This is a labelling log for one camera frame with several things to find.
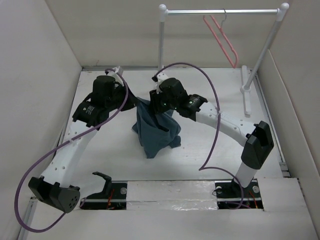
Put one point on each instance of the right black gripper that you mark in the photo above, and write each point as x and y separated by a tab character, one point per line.
154	104

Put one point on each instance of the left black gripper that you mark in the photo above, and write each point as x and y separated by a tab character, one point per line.
131	102

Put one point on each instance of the blue t shirt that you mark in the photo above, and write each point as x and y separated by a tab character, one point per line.
155	131

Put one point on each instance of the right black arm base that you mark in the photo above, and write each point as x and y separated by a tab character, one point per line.
229	196

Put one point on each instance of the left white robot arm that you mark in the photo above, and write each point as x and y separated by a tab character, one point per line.
53	187

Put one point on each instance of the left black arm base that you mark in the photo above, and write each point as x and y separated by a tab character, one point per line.
102	193

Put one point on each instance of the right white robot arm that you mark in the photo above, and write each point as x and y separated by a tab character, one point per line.
255	138

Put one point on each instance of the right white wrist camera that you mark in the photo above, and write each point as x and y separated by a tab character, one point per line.
158	79

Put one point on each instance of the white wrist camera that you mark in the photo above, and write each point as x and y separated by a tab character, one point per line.
114	70
158	79

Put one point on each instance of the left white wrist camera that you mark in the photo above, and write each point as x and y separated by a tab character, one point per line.
114	70

